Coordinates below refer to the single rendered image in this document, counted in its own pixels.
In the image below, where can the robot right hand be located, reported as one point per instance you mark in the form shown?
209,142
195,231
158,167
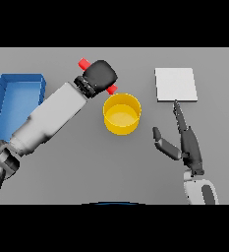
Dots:
190,146

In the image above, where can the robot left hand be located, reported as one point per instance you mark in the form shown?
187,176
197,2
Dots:
99,76

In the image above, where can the red beaker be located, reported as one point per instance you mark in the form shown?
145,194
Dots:
84,64

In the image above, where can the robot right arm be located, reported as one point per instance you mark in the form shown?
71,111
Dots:
201,192

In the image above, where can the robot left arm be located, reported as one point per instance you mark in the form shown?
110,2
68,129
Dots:
48,114

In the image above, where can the yellow bowl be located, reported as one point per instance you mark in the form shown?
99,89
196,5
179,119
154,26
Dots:
122,114

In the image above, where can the pale square measuring scale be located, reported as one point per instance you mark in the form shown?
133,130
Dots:
175,84

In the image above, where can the blue tray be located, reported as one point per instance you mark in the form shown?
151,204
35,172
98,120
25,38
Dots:
16,103

